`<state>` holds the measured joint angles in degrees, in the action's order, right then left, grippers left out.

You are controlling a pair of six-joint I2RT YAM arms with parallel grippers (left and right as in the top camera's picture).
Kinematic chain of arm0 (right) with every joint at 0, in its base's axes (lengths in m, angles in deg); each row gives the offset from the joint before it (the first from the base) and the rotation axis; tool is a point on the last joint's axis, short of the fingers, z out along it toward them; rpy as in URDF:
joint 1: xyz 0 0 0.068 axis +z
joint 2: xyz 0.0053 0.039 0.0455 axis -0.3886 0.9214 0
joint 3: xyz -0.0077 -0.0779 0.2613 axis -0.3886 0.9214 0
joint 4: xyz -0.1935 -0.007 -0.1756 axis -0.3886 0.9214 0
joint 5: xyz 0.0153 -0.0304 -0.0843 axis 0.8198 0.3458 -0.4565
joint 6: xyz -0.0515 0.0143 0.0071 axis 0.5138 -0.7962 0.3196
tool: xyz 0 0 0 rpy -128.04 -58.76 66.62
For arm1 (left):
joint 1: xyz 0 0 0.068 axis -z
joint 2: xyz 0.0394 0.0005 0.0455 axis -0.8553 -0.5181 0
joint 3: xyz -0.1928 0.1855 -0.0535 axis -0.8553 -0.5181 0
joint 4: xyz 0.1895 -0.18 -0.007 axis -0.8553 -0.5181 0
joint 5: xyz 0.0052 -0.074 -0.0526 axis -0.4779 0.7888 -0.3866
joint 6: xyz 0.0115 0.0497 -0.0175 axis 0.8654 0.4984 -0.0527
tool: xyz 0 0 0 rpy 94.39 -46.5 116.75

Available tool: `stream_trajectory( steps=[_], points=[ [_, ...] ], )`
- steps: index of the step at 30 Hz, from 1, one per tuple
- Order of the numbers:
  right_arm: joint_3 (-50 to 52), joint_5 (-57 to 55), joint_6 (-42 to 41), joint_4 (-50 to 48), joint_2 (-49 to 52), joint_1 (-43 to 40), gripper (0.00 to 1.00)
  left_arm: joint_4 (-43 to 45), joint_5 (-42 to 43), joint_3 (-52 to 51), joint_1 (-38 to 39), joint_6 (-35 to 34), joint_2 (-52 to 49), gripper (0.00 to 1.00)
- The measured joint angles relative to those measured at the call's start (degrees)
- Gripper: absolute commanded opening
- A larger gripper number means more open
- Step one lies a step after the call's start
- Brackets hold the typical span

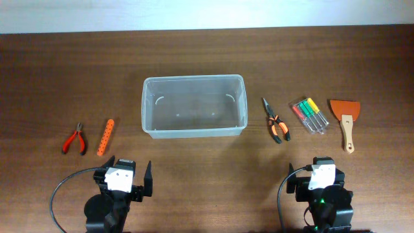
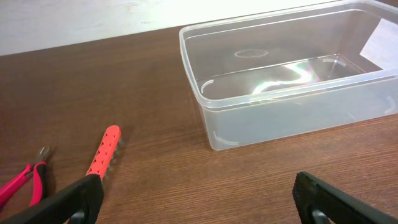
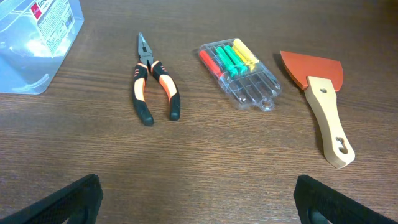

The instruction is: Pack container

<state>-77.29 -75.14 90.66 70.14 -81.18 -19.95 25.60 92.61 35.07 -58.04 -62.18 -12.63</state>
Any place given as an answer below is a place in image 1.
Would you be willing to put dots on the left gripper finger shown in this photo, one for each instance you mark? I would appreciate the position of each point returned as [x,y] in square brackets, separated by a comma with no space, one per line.
[148,181]
[109,163]

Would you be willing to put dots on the screwdriver set clear case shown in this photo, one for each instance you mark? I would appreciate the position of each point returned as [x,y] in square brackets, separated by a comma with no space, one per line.
[309,114]

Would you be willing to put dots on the orange black needle-nose pliers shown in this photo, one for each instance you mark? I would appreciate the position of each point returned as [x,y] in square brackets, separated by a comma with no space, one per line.
[273,121]

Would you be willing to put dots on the orange scraper wooden handle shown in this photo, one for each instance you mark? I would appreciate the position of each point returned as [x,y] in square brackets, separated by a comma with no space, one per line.
[346,112]

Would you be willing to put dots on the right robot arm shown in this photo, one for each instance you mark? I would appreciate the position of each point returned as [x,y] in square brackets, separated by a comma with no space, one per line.
[332,213]

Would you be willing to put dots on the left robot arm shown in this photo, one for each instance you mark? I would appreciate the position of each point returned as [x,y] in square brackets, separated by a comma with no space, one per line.
[107,211]

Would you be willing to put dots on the clear plastic container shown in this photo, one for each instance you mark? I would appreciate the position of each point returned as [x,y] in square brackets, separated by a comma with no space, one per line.
[194,106]

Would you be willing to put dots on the orange perforated plastic bar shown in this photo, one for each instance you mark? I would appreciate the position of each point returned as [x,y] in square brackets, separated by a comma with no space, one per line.
[105,137]

